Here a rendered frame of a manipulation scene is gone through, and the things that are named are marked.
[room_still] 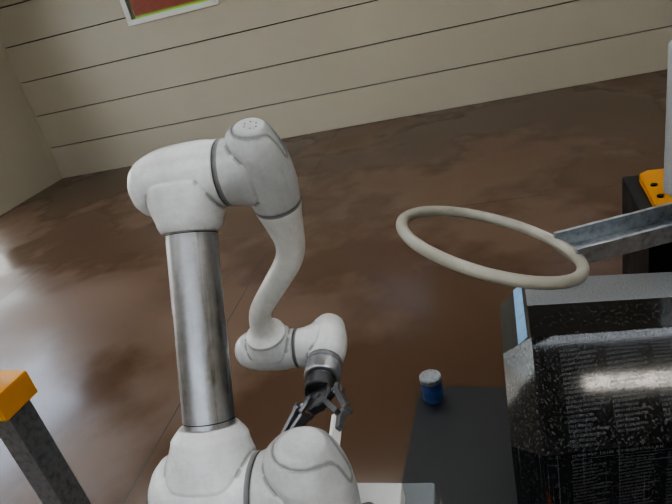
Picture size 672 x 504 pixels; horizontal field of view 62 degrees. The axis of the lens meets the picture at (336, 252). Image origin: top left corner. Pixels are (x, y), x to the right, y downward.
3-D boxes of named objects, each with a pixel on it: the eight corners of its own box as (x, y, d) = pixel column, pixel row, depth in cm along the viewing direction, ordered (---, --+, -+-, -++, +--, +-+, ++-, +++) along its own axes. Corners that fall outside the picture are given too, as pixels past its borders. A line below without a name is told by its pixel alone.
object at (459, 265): (528, 223, 172) (531, 214, 171) (630, 299, 128) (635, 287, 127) (375, 206, 161) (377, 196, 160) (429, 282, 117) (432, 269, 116)
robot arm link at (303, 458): (361, 564, 100) (340, 475, 91) (265, 565, 104) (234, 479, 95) (368, 490, 115) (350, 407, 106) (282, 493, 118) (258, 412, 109)
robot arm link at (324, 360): (322, 380, 143) (319, 398, 139) (298, 359, 140) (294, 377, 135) (349, 366, 140) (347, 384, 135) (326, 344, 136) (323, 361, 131)
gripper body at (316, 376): (344, 381, 135) (341, 412, 127) (318, 395, 138) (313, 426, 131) (324, 363, 132) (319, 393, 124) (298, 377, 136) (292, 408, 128)
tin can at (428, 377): (448, 393, 264) (444, 371, 258) (438, 407, 257) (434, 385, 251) (429, 387, 270) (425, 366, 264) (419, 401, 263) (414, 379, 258)
